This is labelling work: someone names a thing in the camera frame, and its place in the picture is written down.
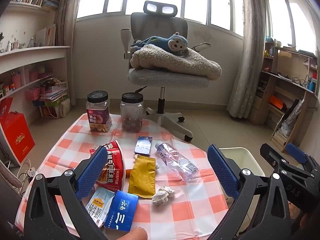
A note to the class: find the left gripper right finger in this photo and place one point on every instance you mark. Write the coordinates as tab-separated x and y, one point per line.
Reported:
271	219

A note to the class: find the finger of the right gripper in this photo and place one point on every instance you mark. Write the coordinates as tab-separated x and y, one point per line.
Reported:
296	153

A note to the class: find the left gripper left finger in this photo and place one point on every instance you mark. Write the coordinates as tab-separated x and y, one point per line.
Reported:
43	219

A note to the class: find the milk carton light blue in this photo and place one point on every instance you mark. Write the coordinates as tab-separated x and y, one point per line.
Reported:
99	205

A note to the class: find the dark blue carton box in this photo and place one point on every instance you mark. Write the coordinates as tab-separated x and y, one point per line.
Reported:
122	211

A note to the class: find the red noodle package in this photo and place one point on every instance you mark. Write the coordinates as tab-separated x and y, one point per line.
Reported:
112	176

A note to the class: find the clear plastic water bottle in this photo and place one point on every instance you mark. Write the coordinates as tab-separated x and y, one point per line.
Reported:
177	162

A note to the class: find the yellow gold snack bag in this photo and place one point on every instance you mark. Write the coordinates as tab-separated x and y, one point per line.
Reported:
142	177

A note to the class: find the white tissue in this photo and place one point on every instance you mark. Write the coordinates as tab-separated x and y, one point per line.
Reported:
162	195

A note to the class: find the small blue snack box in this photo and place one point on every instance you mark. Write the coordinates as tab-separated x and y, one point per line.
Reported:
143	146

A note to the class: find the white trash bin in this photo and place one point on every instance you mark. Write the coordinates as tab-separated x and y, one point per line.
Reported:
243	158

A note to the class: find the right hand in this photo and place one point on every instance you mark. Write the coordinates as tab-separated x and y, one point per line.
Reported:
307	221

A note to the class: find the left hand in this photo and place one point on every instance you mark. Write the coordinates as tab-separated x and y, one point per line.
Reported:
137	233

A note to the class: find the white power strip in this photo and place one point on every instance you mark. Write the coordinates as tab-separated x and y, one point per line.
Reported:
31	172

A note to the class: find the wooden desk shelf unit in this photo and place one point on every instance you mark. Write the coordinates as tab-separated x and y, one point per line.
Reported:
286	88

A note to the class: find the red gift bag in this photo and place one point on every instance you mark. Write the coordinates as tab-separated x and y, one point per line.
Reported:
17	136

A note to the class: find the orange peel small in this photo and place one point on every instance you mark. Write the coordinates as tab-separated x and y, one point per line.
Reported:
128	173

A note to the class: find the checkered orange white tablecloth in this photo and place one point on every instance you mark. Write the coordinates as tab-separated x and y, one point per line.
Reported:
193	212

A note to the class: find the nut jar purple label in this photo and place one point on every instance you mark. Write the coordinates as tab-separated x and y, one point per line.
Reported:
97	107

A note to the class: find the right beige curtain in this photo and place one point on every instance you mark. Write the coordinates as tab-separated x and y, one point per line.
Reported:
247	78

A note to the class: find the beige curtain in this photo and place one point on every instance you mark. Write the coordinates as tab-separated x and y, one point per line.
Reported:
65	20
247	78

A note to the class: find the clear jar with chestnuts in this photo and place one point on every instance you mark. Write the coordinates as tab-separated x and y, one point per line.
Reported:
131	108

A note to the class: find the blue monkey plush toy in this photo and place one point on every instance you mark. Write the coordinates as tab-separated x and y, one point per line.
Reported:
175	44

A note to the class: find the grey office chair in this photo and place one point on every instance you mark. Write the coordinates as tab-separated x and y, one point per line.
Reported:
159	19

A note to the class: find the beige fleece blanket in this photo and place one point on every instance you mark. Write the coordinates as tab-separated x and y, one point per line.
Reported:
191	62

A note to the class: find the left beige curtain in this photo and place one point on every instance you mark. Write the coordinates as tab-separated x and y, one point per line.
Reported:
65	20

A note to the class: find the white wall bookshelf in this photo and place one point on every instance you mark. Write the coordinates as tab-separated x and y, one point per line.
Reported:
21	21

